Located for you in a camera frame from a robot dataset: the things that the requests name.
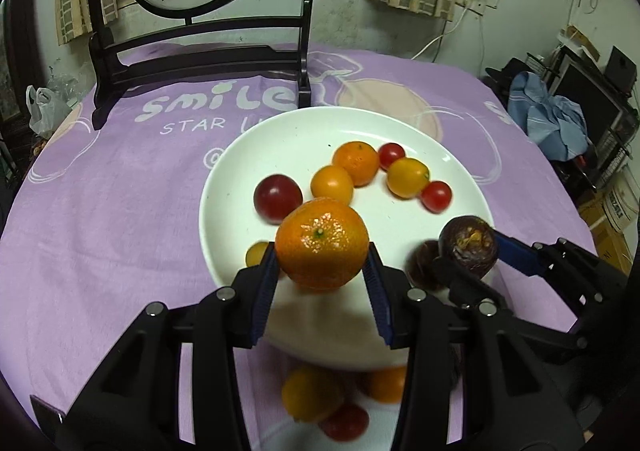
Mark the white wall socket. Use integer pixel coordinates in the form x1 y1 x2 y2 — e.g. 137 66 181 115
457 0 501 16

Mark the white plastic bag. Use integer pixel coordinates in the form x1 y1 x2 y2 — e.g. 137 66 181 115
25 85 72 137

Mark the green-tinged orange tangerine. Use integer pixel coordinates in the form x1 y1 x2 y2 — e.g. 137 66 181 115
281 365 346 424

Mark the small yellow-green round fruit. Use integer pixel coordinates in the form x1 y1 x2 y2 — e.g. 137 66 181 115
245 241 273 268

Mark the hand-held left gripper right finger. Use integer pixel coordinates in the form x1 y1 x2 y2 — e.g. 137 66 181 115
363 241 586 451

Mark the yellow-orange tangerine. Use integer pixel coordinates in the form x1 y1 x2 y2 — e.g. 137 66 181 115
386 157 431 198

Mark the large tangerine with green stem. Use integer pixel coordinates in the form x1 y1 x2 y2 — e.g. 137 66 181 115
274 198 370 293

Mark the black smartphone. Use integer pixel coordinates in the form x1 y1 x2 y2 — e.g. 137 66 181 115
30 394 67 427

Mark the dark red plum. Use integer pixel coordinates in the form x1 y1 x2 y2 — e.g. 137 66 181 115
253 174 304 225

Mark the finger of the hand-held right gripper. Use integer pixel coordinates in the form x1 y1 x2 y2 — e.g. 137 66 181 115
432 255 514 316
492 228 601 312

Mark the large textured orange tangerine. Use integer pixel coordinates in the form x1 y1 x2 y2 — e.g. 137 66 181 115
356 365 408 405

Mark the black wooden chair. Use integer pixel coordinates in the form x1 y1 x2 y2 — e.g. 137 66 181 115
89 0 327 133

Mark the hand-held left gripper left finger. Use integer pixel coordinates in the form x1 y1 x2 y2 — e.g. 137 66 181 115
55 241 281 451

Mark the dark passion fruit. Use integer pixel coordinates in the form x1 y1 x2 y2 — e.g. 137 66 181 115
438 215 499 277
405 239 446 292

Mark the white oval plate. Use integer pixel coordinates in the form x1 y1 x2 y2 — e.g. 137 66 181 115
199 106 496 372

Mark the blue cloth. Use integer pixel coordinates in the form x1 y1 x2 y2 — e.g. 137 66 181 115
508 71 590 162

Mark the red cherry tomato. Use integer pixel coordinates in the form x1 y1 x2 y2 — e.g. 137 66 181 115
377 142 407 170
420 180 454 213
319 403 371 443

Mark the white cable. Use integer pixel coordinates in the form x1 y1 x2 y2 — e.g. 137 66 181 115
410 1 472 61

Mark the black monitor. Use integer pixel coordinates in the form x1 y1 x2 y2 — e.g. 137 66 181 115
549 48 634 144

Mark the smooth orange tangerine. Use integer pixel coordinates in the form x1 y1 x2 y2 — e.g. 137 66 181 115
310 165 355 204

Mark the black box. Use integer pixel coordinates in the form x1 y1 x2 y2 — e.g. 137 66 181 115
604 45 639 93

